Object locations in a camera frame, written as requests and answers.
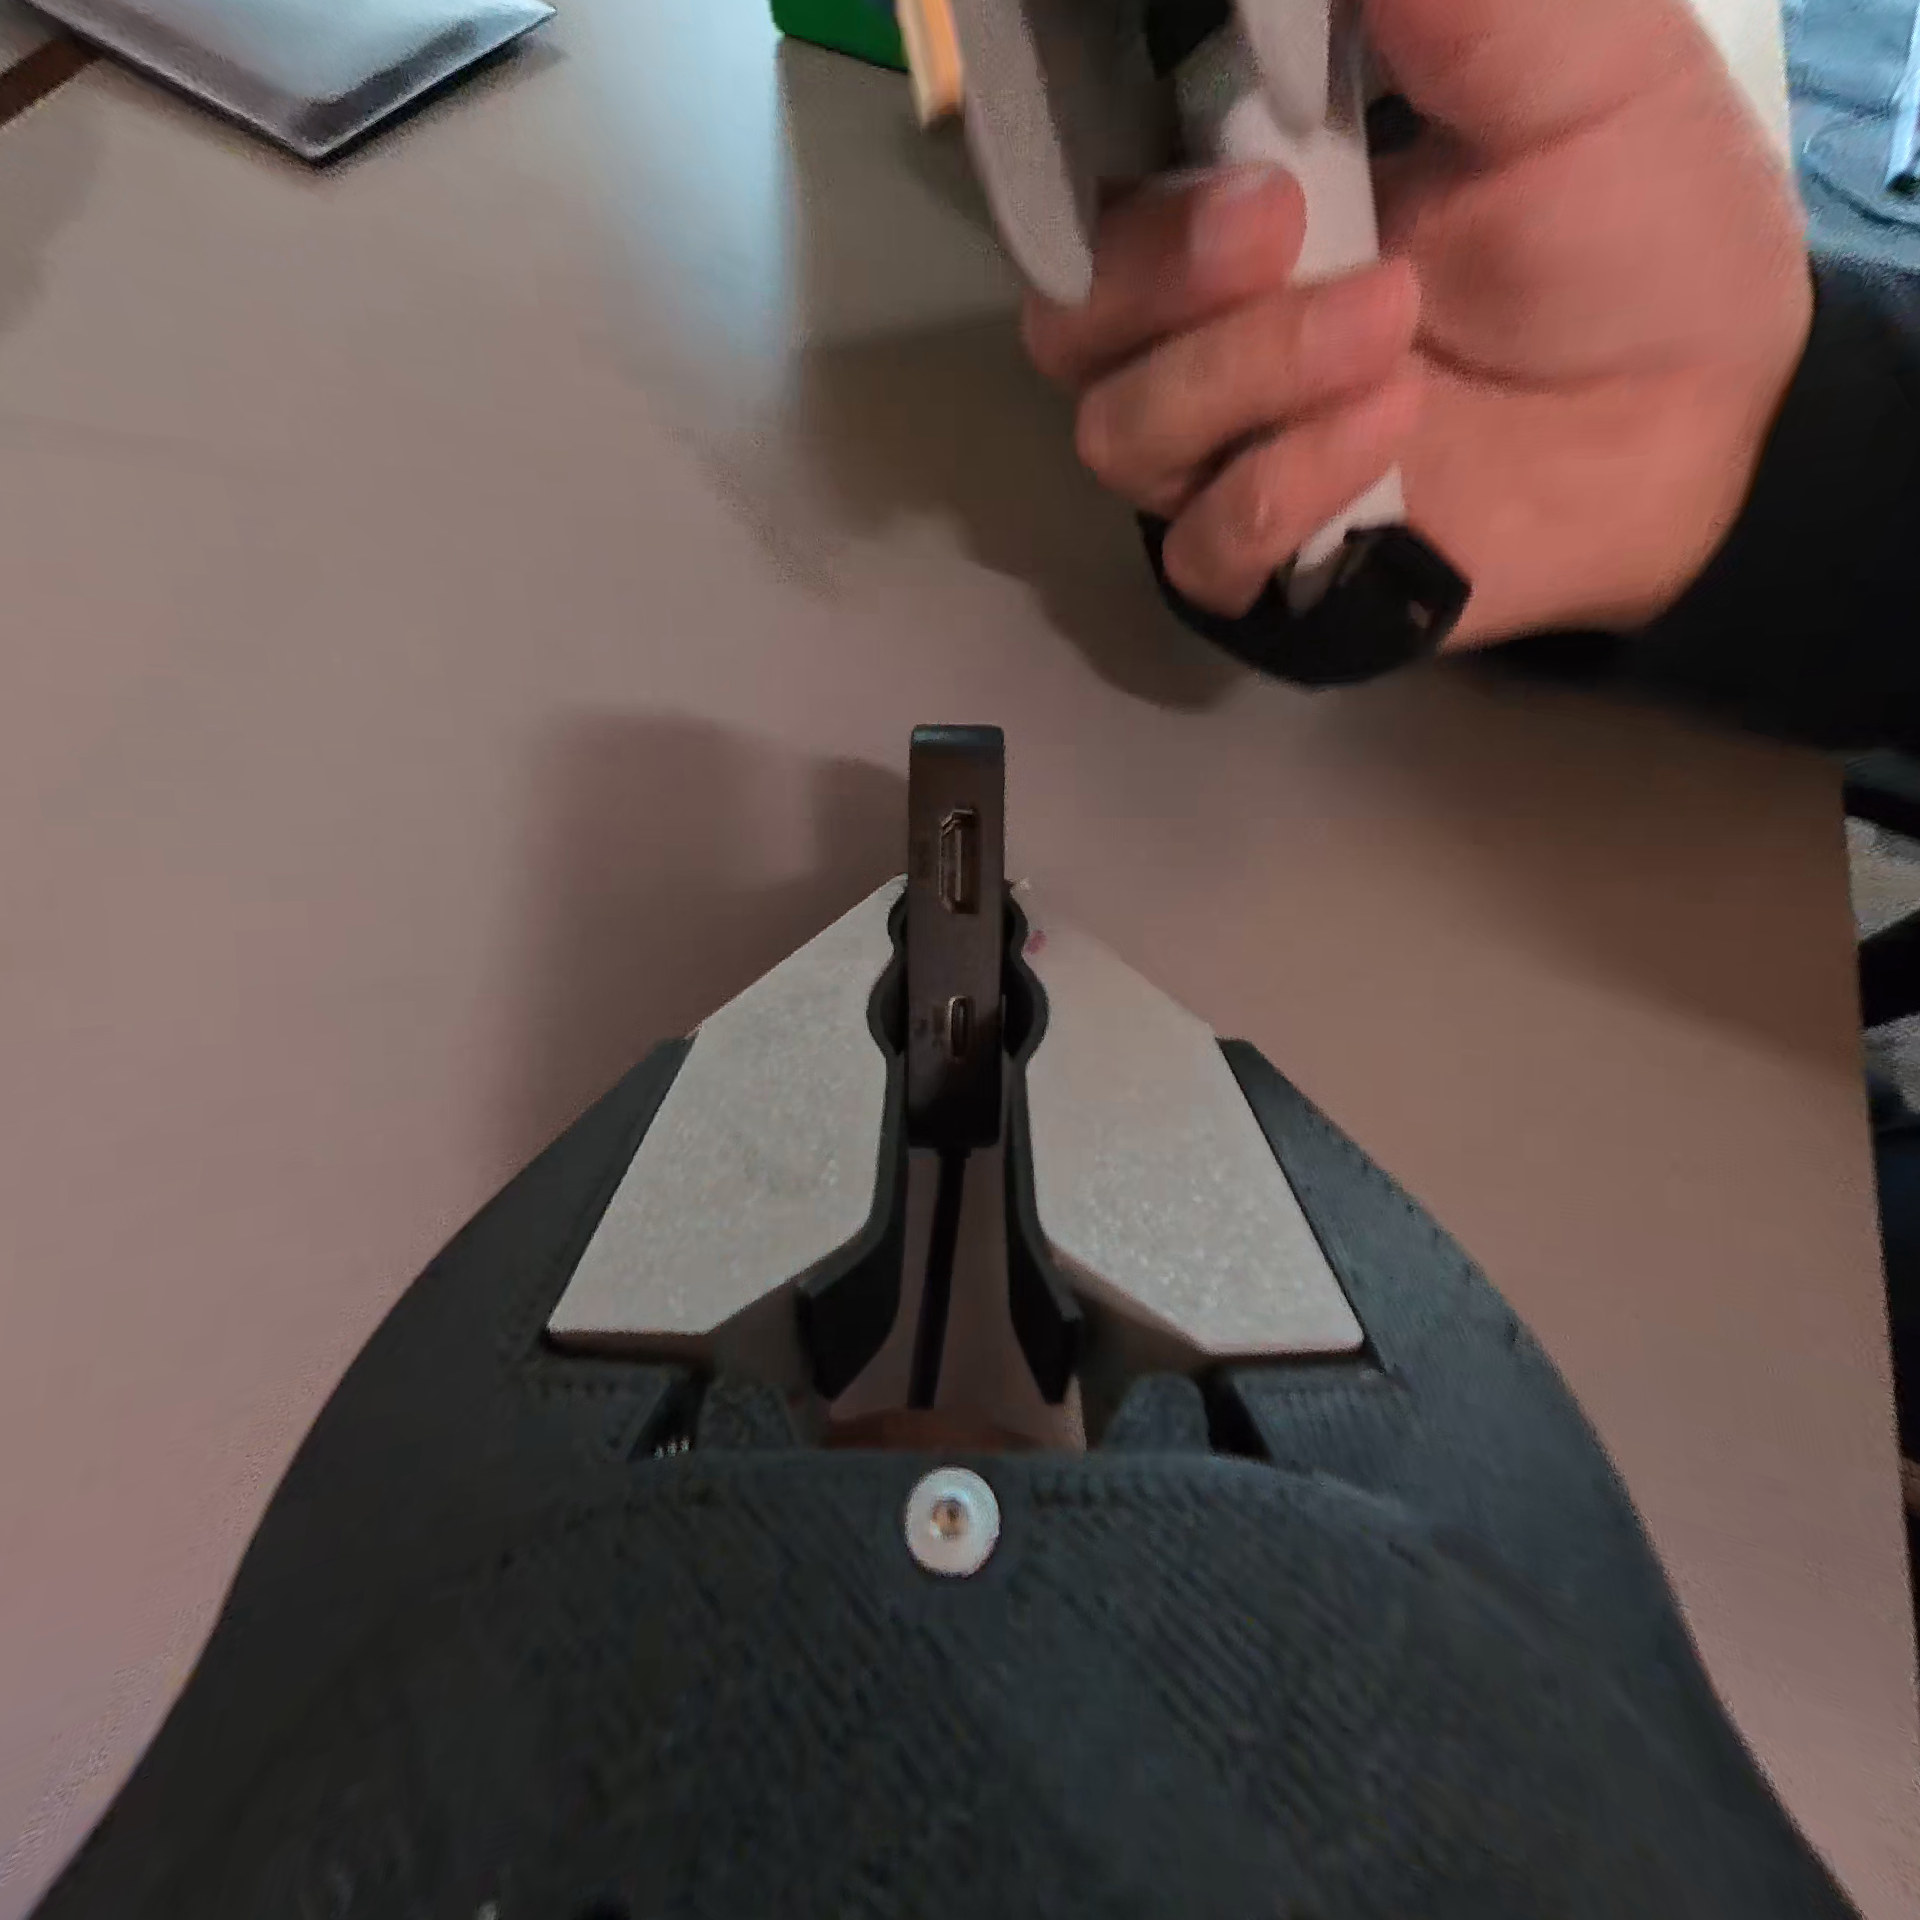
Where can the person's right forearm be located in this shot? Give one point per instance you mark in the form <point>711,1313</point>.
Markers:
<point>1800,569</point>

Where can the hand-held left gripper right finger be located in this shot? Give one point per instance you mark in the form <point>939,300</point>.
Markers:
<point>1184,1185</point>

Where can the green plastic bin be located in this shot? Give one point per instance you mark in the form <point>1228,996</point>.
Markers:
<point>840,27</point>

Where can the silver grey pouch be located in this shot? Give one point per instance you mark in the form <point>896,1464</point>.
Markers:
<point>300,59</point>

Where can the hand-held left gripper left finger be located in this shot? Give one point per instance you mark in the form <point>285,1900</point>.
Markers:
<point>735,1185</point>

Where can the person's right hand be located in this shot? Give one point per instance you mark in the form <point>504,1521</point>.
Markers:
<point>1576,329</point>

